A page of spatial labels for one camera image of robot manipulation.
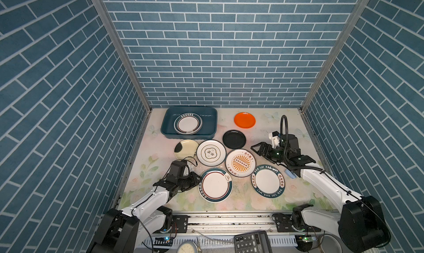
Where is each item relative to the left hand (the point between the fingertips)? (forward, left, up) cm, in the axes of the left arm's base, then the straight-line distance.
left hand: (202, 179), depth 85 cm
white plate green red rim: (+38, +11, 0) cm, 40 cm away
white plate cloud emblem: (+16, -5, 0) cm, 17 cm away
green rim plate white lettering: (0, -36, -5) cm, 37 cm away
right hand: (+10, -27, +13) cm, 32 cm away
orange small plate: (+43, -28, -1) cm, 51 cm away
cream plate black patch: (+20, +11, -1) cm, 23 cm away
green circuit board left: (-25, +15, -5) cm, 30 cm away
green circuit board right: (-28, -46, -2) cm, 53 cm away
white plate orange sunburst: (+10, -21, -1) cm, 24 cm away
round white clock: (-28, +4, +2) cm, 29 cm away
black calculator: (-27, -24, +1) cm, 36 cm away
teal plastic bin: (+46, -3, 0) cm, 46 cm away
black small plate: (+26, -19, 0) cm, 32 cm away
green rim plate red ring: (-3, -7, -1) cm, 8 cm away
